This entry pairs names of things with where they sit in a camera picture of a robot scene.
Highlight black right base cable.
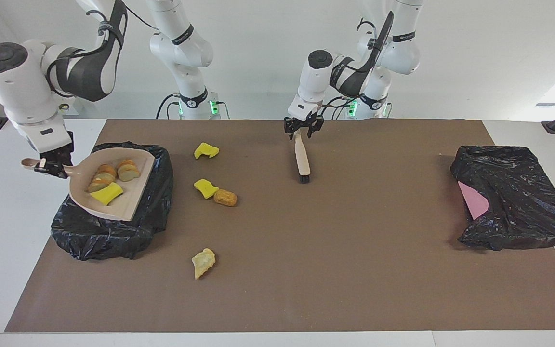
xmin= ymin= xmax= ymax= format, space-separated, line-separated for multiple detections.
xmin=156 ymin=93 xmax=182 ymax=120

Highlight orange striped croissant toy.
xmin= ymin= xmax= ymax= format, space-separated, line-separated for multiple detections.
xmin=88 ymin=164 xmax=118 ymax=193

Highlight beige hand brush black bristles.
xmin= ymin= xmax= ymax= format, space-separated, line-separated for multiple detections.
xmin=294 ymin=133 xmax=311 ymax=184

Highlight brown bread roll toy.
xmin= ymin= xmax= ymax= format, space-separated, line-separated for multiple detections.
xmin=213 ymin=189 xmax=238 ymax=208

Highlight brown table mat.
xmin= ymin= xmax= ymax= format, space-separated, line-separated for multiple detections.
xmin=5 ymin=119 xmax=555 ymax=333

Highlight beige plastic dustpan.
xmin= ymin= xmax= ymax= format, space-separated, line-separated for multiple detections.
xmin=21 ymin=147 xmax=156 ymax=222

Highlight notched yellow sponge piece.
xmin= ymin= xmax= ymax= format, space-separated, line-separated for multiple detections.
xmin=194 ymin=142 xmax=220 ymax=160

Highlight pink plastic bin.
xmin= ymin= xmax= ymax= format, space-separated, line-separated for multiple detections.
xmin=457 ymin=181 xmax=490 ymax=221

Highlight beige croissant toy piece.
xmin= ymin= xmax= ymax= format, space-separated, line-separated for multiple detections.
xmin=191 ymin=248 xmax=216 ymax=280
xmin=117 ymin=160 xmax=141 ymax=182

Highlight black trash bag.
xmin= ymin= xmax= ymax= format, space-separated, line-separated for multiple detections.
xmin=50 ymin=141 xmax=174 ymax=262
xmin=449 ymin=145 xmax=555 ymax=252

